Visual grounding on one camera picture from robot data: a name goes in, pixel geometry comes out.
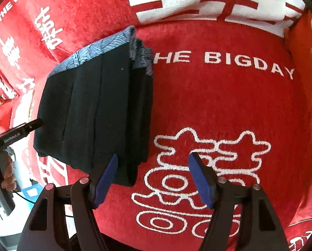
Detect black pants with grey lining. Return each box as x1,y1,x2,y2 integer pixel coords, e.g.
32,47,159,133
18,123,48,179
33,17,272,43
33,26,153,186

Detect blue plastic stool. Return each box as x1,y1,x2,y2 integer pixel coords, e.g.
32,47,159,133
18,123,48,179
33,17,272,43
22,184,44,203

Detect red wedding blanket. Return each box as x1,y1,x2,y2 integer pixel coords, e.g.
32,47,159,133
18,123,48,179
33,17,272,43
0,0,310,250

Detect red floral pillow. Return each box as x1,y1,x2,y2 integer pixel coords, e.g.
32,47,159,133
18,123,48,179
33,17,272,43
286,10,312,250

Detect black cable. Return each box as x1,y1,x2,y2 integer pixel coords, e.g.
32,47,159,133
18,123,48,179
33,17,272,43
13,191,74,219

